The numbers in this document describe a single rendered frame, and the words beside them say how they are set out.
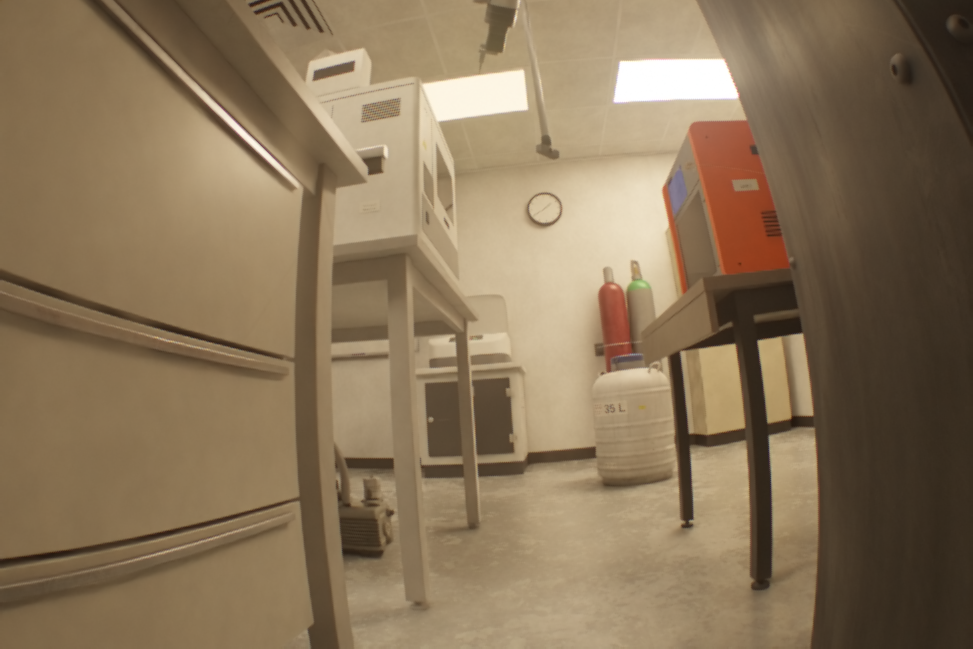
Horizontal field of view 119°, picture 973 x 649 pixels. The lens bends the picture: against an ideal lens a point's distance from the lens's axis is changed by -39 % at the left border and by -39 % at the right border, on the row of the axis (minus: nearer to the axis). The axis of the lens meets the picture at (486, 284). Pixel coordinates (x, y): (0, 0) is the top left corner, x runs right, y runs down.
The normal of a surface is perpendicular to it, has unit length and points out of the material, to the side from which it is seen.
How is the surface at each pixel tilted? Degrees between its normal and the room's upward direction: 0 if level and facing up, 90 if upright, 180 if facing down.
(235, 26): 180
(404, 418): 90
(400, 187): 90
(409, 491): 90
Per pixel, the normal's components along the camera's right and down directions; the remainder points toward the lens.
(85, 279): 0.99, -0.10
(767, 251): -0.14, -0.25
